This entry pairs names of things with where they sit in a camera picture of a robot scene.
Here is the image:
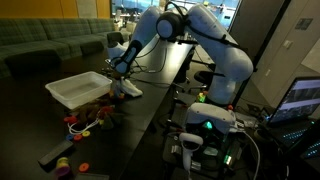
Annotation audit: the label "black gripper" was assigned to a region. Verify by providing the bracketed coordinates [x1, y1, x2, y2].
[112, 68, 128, 82]

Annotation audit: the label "white terry towel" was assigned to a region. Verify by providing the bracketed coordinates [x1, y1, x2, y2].
[119, 77, 144, 99]

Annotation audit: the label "dark upholstered chair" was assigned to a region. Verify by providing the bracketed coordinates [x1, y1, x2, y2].
[4, 49, 63, 80]
[79, 40, 105, 56]
[106, 31, 125, 46]

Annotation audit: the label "white plastic bin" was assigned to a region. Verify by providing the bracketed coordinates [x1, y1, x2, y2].
[44, 71, 113, 110]

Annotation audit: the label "red plush toy green leaves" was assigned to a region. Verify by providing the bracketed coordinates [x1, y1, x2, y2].
[99, 105, 116, 131]

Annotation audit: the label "brown plush dog toy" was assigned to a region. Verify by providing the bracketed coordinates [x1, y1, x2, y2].
[69, 103, 102, 125]

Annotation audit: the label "black office chair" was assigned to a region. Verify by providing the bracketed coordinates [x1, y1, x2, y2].
[193, 70, 216, 89]

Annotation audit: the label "small green yellow object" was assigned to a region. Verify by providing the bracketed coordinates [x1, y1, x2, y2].
[196, 91, 208, 104]

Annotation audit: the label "green plaid sofa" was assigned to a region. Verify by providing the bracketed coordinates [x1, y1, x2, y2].
[0, 18, 116, 79]

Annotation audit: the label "white VR headset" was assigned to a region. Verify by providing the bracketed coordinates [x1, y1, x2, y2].
[184, 102, 238, 135]

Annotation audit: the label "white VR controller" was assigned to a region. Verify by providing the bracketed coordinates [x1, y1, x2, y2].
[178, 132, 204, 176]

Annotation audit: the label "black rectangular block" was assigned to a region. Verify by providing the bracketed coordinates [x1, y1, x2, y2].
[74, 172, 111, 180]
[37, 139, 75, 168]

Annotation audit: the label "yellow purple toy cup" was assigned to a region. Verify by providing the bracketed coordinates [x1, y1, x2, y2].
[54, 156, 72, 177]

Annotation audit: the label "open laptop computer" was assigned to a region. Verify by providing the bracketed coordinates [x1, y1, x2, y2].
[264, 76, 320, 161]

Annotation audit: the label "red plastic ring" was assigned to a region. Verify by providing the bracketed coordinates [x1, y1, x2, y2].
[63, 115, 79, 125]

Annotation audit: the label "white toy cord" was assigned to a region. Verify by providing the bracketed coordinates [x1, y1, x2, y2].
[67, 118, 101, 136]

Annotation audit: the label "white headset cable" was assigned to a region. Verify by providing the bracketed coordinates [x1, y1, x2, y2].
[233, 128, 262, 180]

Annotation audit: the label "white wall switch plate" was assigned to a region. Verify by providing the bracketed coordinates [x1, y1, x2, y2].
[282, 39, 294, 51]

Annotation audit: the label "grey wall sign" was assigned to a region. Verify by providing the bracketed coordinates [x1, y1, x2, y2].
[294, 18, 313, 32]

